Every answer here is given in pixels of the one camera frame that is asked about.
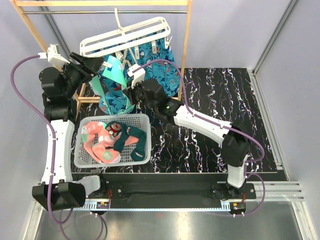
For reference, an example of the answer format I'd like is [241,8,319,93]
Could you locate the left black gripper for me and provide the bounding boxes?
[61,52,105,99]

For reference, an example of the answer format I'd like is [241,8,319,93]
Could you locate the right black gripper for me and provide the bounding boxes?
[123,77,157,112]

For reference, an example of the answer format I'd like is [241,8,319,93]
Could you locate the mint sock with blue logo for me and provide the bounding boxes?
[99,55,135,115]

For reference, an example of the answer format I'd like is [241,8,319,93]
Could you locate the green reindeer sock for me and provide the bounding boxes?
[106,121,147,162]

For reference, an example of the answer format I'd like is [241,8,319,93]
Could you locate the pink sock front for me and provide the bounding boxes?
[81,121,116,160]

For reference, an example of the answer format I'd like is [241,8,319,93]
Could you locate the pink sock end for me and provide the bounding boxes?
[91,142,121,164]

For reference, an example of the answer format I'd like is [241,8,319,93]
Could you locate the white plastic clip hanger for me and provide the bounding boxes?
[79,8,171,59]

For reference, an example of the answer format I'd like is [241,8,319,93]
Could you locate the plain dark green sock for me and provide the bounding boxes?
[113,123,130,152]

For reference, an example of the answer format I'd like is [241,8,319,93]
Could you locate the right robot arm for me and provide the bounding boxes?
[123,79,251,201]

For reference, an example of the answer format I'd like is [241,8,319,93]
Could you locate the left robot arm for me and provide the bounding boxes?
[31,52,108,211]

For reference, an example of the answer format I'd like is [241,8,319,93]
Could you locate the white plastic basket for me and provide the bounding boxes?
[74,113,152,168]

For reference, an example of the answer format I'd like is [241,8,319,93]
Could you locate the blue shark print shorts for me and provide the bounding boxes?
[92,29,180,116]

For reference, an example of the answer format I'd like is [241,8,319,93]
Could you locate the metal rack rod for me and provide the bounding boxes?
[22,10,188,15]

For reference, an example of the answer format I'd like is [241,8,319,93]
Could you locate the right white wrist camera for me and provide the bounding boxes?
[127,64,146,89]

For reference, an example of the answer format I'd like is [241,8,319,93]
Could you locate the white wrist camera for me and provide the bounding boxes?
[38,44,70,67]
[127,64,146,89]

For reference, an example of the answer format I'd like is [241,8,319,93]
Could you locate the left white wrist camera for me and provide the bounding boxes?
[38,44,70,67]

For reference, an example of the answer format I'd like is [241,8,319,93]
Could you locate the wooden clothes rack frame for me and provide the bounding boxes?
[9,0,194,123]

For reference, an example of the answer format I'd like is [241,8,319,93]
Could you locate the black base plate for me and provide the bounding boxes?
[77,171,276,210]

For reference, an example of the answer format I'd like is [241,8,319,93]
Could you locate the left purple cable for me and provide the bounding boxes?
[10,55,108,240]

